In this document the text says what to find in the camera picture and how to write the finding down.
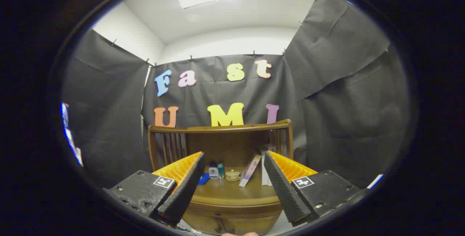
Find purple cover book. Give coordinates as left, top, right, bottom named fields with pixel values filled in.
left=239, top=154, right=262, bottom=187

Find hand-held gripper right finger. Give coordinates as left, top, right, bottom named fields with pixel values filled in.
left=263, top=151, right=361, bottom=227

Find wooden cabinet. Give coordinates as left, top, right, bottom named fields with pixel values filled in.
left=148, top=119, right=294, bottom=236

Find white appliance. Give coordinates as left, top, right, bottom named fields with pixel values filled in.
left=366, top=173, right=384, bottom=190

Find wooden drawer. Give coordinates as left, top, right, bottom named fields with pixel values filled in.
left=183, top=210, right=281, bottom=235

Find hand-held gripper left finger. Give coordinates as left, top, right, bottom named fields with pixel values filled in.
left=103, top=151, right=206, bottom=225

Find wooden countertop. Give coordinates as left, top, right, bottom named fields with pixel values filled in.
left=187, top=165, right=284, bottom=208

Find white cover book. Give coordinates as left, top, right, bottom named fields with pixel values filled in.
left=267, top=144, right=276, bottom=186

